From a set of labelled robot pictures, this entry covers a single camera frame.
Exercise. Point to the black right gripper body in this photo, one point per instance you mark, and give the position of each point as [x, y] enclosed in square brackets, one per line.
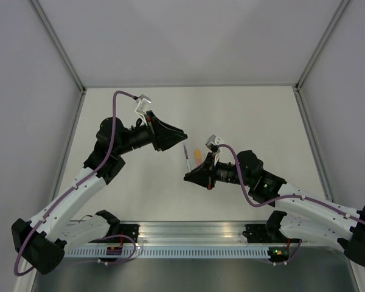
[216, 165]

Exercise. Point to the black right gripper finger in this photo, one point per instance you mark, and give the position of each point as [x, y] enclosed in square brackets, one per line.
[207, 167]
[200, 178]

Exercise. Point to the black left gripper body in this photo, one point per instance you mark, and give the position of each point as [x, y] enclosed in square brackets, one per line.
[154, 132]

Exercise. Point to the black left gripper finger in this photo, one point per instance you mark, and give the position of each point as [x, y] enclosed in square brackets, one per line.
[167, 123]
[166, 141]

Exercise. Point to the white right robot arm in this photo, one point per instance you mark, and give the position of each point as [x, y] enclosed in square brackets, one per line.
[297, 215]

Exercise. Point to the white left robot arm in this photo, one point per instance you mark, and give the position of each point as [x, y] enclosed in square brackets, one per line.
[43, 240]

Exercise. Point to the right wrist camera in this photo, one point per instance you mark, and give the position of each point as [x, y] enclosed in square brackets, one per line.
[213, 143]

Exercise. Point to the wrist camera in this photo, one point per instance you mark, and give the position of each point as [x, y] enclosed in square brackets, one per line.
[213, 143]
[143, 104]

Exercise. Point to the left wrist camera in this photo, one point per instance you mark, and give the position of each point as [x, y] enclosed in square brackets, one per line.
[143, 104]

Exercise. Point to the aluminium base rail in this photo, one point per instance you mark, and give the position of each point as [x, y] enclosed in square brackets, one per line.
[191, 232]

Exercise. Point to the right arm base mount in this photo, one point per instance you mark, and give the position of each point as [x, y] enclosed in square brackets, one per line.
[258, 233]

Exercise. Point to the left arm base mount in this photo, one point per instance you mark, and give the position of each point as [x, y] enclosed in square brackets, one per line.
[124, 232]

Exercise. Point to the white slotted cable duct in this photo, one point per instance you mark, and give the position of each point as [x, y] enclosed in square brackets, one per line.
[170, 252]

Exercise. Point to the left aluminium frame post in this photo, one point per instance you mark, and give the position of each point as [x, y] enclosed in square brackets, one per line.
[46, 24]

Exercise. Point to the aluminium frame post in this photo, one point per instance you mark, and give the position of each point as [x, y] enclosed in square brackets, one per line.
[46, 24]
[324, 39]

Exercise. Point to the right aluminium frame post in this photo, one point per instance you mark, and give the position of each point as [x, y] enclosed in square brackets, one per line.
[324, 39]

